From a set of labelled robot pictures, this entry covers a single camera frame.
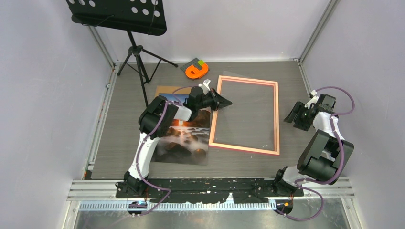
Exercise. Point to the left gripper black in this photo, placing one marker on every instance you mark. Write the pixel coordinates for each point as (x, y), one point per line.
(218, 101)

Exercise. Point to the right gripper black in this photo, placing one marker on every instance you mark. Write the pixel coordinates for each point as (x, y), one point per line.
(298, 123)

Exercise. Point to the pink wooden picture frame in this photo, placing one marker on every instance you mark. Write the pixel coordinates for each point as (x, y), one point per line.
(277, 120)

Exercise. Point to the transparent acrylic sheet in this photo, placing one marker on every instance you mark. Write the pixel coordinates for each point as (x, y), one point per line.
(243, 113)

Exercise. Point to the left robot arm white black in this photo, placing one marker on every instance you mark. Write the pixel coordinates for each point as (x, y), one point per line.
(154, 124)

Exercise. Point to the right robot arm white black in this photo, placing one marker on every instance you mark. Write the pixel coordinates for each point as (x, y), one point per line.
(326, 154)

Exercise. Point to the landscape sunset photo print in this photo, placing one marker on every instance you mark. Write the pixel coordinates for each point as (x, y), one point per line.
(186, 142)

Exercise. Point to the orange tape dispenser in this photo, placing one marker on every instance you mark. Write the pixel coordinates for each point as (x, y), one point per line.
(193, 72)

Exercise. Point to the grey lego plate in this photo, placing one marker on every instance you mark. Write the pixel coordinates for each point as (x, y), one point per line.
(194, 63)

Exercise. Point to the brown cardboard backing board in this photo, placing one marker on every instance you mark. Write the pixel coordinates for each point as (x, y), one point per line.
(167, 92)

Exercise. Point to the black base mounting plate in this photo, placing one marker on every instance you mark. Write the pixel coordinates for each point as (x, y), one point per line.
(204, 190)

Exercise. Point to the black music stand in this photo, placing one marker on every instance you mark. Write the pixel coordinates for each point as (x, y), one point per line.
(133, 16)

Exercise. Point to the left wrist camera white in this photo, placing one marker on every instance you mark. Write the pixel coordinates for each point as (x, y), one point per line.
(205, 85)

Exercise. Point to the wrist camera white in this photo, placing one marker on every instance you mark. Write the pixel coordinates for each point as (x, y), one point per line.
(313, 99)
(205, 85)

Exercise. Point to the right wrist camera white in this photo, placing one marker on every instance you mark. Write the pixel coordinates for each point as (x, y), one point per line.
(313, 99)

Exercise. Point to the aluminium rail front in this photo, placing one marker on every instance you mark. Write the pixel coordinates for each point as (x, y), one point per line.
(101, 195)

